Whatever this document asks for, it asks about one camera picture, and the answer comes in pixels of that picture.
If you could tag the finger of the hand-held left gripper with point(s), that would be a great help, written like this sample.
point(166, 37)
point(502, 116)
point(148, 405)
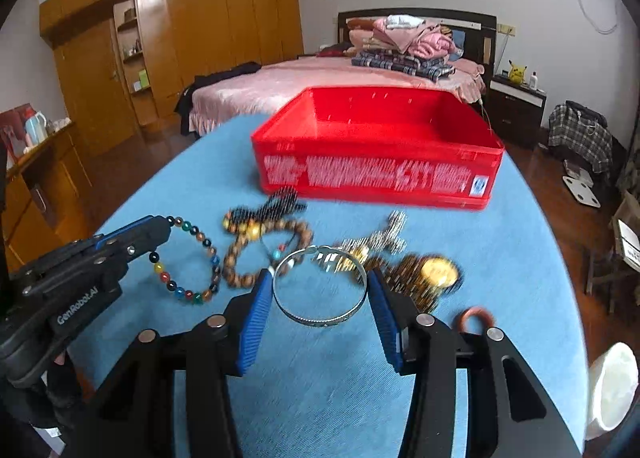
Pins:
point(142, 245)
point(127, 232)

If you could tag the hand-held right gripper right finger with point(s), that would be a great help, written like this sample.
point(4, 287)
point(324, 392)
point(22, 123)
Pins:
point(385, 323)

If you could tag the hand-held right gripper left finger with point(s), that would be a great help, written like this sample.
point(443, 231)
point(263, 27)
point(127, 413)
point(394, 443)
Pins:
point(255, 323)

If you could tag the silver bangle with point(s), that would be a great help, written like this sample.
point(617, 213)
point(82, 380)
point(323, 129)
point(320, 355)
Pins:
point(312, 321)

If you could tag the red plastic crate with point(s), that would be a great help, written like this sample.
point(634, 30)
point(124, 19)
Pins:
point(375, 178)

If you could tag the person's left forearm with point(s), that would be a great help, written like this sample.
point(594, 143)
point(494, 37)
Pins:
point(25, 413)

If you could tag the person's left hand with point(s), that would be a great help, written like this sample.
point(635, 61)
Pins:
point(65, 383)

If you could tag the wooden sideboard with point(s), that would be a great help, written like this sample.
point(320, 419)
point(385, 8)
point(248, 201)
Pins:
point(50, 188)

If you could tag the blue table cloth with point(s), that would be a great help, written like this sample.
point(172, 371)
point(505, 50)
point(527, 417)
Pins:
point(500, 263)

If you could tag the light blue thermos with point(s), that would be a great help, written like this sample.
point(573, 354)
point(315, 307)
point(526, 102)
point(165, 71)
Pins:
point(35, 128)

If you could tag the green box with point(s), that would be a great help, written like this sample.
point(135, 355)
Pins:
point(143, 79)

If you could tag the red bag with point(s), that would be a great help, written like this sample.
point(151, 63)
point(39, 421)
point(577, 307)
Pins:
point(12, 130)

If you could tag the black garment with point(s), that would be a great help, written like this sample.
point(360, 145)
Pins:
point(220, 78)

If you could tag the wooden stool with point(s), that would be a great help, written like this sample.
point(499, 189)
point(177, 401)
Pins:
point(602, 263)

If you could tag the bed with pink cover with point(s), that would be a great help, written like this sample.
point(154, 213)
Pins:
point(300, 83)

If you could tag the white bathroom scale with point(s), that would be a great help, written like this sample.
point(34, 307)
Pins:
point(582, 193)

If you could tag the wooden wardrobe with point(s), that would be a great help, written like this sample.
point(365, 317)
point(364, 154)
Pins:
point(225, 13)

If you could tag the dark nightstand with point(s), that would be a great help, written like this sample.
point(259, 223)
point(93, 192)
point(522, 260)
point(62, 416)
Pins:
point(515, 110)

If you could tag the cardboard box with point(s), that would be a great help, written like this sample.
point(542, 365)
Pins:
point(629, 238)

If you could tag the folded plaid blanket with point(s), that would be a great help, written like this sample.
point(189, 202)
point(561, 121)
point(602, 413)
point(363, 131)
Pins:
point(400, 63)

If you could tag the plaid garment on chair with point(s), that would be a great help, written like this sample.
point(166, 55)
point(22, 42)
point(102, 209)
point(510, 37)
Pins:
point(580, 138)

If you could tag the dark red cloth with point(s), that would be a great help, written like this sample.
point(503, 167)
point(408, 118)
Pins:
point(332, 50)

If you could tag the yellow plush toy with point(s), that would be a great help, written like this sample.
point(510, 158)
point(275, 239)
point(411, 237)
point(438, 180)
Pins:
point(517, 72)

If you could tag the white bottle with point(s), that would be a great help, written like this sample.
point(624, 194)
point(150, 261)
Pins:
point(534, 81)

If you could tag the pile of pink blankets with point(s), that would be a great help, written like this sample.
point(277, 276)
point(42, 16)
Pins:
point(400, 38)

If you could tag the dark wooden headboard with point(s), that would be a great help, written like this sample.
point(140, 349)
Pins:
point(475, 25)

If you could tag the wall socket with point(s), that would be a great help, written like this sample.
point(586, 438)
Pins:
point(506, 30)

